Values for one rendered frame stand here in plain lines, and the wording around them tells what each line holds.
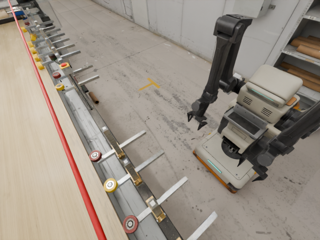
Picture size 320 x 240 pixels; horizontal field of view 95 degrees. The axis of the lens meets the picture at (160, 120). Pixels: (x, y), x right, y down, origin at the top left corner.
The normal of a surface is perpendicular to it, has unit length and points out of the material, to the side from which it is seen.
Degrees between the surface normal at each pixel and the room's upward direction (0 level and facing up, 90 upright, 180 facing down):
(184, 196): 0
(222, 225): 0
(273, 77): 42
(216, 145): 0
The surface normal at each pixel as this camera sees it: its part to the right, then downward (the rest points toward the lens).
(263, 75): -0.58, -0.11
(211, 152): -0.05, -0.61
